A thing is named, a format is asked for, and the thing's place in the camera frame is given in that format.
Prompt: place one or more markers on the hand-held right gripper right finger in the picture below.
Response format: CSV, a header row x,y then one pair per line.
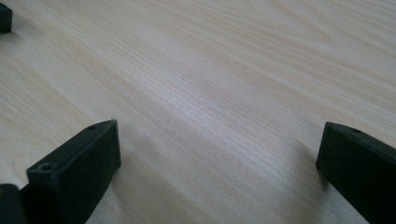
x,y
361,168

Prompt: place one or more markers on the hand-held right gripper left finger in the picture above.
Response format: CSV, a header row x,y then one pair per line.
x,y
74,174

